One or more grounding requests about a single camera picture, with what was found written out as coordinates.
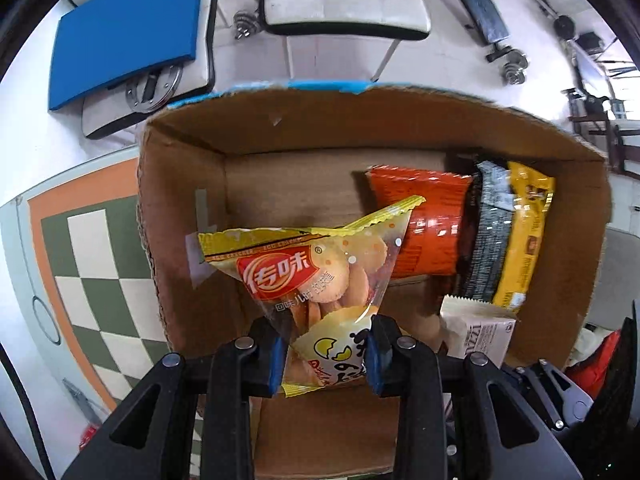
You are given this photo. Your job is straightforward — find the red plastic packet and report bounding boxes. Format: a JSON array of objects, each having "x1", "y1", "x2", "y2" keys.
[{"x1": 565, "y1": 330, "x2": 623, "y2": 401}]

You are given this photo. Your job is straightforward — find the green checkered table mat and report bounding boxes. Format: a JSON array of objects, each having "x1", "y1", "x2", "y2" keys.
[{"x1": 0, "y1": 146, "x2": 206, "y2": 480}]

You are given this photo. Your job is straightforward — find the blue cushion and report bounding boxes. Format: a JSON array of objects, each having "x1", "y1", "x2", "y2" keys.
[{"x1": 47, "y1": 0, "x2": 211, "y2": 113}]

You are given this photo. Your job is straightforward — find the yellow egg biscuit packet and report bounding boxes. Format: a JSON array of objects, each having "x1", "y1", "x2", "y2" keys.
[{"x1": 197, "y1": 196, "x2": 427, "y2": 400}]

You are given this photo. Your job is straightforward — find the grey smartphone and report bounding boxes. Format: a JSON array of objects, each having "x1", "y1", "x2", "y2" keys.
[{"x1": 61, "y1": 377, "x2": 108, "y2": 423}]

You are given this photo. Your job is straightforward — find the chair with blue cushion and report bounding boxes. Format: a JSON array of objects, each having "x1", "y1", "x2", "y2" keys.
[{"x1": 80, "y1": 0, "x2": 218, "y2": 141}]

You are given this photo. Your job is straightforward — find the white padded chair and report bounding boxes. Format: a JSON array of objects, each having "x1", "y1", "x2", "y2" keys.
[
  {"x1": 582, "y1": 225, "x2": 640, "y2": 331},
  {"x1": 255, "y1": 0, "x2": 432, "y2": 83}
]

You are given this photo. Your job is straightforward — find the cardboard box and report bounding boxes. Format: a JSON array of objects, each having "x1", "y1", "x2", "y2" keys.
[{"x1": 136, "y1": 81, "x2": 615, "y2": 480}]

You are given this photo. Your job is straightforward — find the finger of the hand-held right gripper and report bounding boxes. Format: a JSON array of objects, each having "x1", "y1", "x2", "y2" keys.
[{"x1": 502, "y1": 357, "x2": 596, "y2": 433}]

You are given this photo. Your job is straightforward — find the black snack packet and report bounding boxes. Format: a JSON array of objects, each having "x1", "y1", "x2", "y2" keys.
[{"x1": 457, "y1": 160, "x2": 516, "y2": 303}]

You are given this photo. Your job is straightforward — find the dark wooden chair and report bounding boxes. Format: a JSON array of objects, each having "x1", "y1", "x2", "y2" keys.
[{"x1": 567, "y1": 112, "x2": 640, "y2": 177}]

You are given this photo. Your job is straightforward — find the black box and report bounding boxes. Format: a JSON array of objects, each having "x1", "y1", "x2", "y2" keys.
[{"x1": 575, "y1": 31, "x2": 601, "y2": 56}]

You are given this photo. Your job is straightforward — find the white wafer packet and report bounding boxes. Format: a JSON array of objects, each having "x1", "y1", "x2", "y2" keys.
[{"x1": 439, "y1": 294, "x2": 518, "y2": 368}]

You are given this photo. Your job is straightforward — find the yellow snack packet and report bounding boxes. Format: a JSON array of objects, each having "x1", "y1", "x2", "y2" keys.
[{"x1": 492, "y1": 161, "x2": 557, "y2": 311}]

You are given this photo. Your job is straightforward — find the red drink can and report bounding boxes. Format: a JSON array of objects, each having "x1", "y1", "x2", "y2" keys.
[{"x1": 75, "y1": 422, "x2": 103, "y2": 456}]

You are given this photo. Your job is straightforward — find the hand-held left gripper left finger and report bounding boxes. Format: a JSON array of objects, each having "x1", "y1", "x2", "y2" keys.
[{"x1": 62, "y1": 316, "x2": 291, "y2": 480}]

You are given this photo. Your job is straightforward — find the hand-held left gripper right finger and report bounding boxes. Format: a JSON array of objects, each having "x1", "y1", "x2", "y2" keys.
[{"x1": 364, "y1": 314, "x2": 586, "y2": 480}]

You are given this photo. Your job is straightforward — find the orange snack packet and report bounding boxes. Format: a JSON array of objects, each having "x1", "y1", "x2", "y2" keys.
[{"x1": 365, "y1": 164, "x2": 475, "y2": 279}]

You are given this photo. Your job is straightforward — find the short black barbell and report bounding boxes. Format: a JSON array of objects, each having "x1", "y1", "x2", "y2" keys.
[{"x1": 482, "y1": 0, "x2": 578, "y2": 41}]

